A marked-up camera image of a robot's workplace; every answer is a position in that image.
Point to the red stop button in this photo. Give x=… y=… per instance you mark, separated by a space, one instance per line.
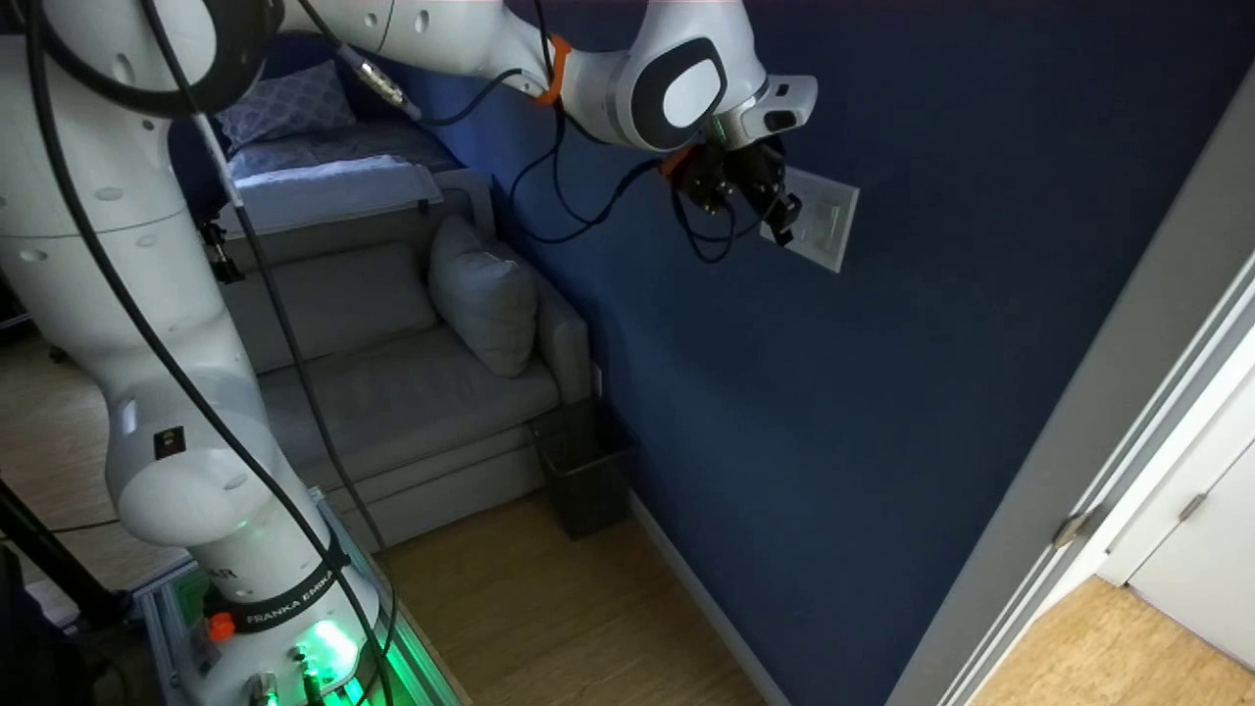
x=220 y=627

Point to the black trash bin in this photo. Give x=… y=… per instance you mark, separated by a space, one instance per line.
x=588 y=475

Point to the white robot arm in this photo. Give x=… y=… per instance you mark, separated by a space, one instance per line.
x=142 y=261

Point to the metal door hinge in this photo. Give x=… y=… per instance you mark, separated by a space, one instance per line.
x=1081 y=526
x=1192 y=505

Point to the robot base stand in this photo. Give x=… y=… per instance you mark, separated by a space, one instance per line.
x=356 y=651

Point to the grey sofa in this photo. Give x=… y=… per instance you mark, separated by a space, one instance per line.
x=393 y=404

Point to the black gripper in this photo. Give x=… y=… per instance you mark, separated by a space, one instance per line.
x=715 y=175

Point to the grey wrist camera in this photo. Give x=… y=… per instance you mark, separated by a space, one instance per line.
x=770 y=110

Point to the white baseboard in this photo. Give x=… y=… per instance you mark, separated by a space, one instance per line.
x=706 y=603

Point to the blue patterned pillow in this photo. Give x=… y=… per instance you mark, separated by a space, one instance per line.
x=286 y=103

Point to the grey door frame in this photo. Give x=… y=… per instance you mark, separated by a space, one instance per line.
x=1111 y=434

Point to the white door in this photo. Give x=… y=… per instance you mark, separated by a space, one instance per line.
x=1208 y=562

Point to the grey plain pillow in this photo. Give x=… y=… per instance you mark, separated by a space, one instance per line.
x=484 y=295

